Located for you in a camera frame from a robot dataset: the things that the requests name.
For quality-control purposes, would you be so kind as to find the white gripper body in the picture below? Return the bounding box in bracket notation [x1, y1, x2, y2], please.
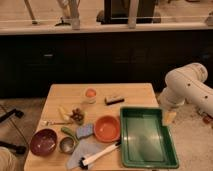
[158, 88, 185, 111]

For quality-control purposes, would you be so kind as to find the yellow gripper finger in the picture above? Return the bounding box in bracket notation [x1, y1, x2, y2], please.
[162, 111, 176, 126]

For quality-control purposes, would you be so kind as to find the black whiteboard eraser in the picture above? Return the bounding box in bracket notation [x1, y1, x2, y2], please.
[105, 96, 125, 105]

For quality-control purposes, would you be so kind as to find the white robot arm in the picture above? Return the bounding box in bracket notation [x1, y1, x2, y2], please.
[158, 63, 213, 126]

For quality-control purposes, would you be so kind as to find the orange bowl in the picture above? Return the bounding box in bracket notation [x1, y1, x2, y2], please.
[93, 115, 120, 143]

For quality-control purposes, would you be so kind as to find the purple bowl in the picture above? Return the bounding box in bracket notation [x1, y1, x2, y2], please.
[30, 129, 57, 157]

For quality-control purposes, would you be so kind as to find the green plastic tray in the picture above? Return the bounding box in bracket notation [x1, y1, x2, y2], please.
[120, 107, 179, 169]

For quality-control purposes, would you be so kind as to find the blue sponge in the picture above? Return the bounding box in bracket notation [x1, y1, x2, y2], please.
[76, 123, 94, 139]

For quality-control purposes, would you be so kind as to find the grey blue cloth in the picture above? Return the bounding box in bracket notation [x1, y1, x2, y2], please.
[66, 139, 104, 170]

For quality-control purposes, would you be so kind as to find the toy grape bunch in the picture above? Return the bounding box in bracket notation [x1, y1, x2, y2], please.
[71, 108, 84, 125]

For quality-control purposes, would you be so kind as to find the green toy pepper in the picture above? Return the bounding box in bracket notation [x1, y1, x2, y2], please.
[61, 127, 79, 143]

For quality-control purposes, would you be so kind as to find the small metal cup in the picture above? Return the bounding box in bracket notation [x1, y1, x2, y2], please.
[59, 137, 75, 154]

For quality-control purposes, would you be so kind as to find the yellow toy banana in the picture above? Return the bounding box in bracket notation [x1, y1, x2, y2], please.
[58, 107, 70, 122]

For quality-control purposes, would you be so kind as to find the small silver fork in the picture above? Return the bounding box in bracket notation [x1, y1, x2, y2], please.
[41, 121, 72, 126]

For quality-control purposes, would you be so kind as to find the dark cabinet counter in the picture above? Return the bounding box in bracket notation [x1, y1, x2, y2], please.
[0, 25, 213, 98]

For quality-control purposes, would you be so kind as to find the black office chair base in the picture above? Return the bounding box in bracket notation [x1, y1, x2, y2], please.
[0, 105, 28, 155]

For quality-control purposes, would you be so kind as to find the white handled black brush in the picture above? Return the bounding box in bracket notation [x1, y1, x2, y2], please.
[79, 141, 121, 169]

